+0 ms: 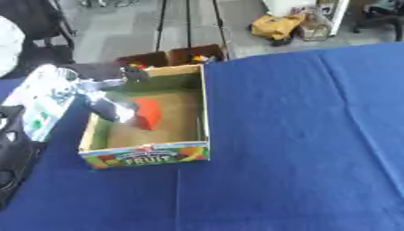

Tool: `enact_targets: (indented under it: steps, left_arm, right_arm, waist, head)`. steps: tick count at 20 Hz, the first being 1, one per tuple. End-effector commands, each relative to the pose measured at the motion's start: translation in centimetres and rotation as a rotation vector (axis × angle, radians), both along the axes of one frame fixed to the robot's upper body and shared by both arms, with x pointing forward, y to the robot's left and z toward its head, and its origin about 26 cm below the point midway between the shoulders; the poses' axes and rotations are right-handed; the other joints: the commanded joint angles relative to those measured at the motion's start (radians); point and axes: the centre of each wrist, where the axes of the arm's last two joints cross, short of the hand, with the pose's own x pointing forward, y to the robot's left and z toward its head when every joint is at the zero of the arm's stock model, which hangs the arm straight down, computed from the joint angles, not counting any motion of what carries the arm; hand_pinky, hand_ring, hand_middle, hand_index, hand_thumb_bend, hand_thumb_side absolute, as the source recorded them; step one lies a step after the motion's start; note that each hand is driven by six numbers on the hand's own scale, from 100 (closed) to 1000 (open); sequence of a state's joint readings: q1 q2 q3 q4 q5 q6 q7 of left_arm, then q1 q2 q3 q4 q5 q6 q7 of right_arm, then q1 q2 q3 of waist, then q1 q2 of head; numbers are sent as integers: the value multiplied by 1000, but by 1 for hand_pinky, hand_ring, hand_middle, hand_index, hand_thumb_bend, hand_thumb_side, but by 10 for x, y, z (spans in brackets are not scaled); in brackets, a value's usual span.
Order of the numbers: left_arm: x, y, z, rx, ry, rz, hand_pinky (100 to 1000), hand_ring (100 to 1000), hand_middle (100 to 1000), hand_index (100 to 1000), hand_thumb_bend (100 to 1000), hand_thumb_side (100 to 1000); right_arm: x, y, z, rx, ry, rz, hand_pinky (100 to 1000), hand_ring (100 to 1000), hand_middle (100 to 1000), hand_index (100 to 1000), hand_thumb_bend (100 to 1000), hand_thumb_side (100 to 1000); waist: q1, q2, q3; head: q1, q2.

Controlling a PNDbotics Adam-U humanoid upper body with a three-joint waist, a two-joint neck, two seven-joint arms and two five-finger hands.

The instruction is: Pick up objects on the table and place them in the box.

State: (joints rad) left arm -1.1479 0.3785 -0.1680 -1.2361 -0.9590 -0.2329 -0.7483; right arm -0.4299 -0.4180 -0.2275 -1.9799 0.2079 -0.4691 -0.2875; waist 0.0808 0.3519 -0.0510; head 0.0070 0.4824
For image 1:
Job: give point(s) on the black office chair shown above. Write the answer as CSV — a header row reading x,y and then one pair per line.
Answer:
x,y
380,18

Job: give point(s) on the black chair with white cover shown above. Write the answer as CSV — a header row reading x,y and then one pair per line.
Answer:
x,y
31,33

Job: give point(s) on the white cabinet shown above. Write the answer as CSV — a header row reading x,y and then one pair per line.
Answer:
x,y
294,6

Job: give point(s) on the tan cardboard box green inside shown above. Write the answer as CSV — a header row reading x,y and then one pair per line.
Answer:
x,y
158,138

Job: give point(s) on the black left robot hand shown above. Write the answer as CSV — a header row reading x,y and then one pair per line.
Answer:
x,y
108,108

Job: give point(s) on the black tripod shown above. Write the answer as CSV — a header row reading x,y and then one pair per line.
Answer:
x,y
188,24

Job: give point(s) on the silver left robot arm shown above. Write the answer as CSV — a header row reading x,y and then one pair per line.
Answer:
x,y
42,99

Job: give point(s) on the orange block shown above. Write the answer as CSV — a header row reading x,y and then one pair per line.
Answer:
x,y
149,114

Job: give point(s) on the clear plastic bag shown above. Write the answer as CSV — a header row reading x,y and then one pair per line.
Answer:
x,y
314,27

